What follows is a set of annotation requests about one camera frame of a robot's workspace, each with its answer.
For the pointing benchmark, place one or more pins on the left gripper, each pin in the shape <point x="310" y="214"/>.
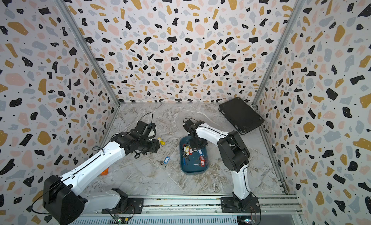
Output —
<point x="155" y="146"/>

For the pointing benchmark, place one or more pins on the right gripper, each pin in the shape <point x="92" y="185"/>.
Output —
<point x="202" y="144"/>

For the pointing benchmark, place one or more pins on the yellow tag key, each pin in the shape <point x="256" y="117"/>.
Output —
<point x="162" y="143"/>

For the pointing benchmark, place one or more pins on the teal storage box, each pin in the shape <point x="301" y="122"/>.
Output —
<point x="190" y="169"/>

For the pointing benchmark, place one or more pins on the blue tag key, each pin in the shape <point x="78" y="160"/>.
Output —
<point x="165" y="161"/>

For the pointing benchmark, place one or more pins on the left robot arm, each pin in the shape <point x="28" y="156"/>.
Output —
<point x="63" y="196"/>

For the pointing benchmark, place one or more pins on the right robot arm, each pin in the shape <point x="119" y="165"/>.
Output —
<point x="234" y="153"/>

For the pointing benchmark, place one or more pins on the pile of keys in box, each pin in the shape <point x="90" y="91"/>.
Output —
<point x="191" y="157"/>

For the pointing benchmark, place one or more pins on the black laptop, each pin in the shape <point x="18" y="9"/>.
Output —
<point x="242" y="117"/>

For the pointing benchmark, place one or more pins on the orange object on table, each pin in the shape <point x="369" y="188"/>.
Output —
<point x="105" y="172"/>

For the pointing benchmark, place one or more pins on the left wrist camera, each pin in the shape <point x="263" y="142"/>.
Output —
<point x="145" y="130"/>

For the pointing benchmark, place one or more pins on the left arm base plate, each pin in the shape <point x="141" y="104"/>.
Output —
<point x="127" y="206"/>

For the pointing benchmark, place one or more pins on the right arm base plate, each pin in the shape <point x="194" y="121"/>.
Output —
<point x="235" y="205"/>

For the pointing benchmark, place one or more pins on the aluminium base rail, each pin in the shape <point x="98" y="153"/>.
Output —
<point x="200" y="210"/>

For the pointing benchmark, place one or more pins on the left aluminium corner post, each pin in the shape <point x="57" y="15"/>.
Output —
<point x="86" y="49"/>

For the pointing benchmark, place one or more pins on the aluminium corner post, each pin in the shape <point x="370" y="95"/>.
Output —
<point x="292" y="19"/>
<point x="86" y="49"/>

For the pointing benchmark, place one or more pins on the right aluminium corner post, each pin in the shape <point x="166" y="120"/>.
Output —
<point x="292" y="19"/>

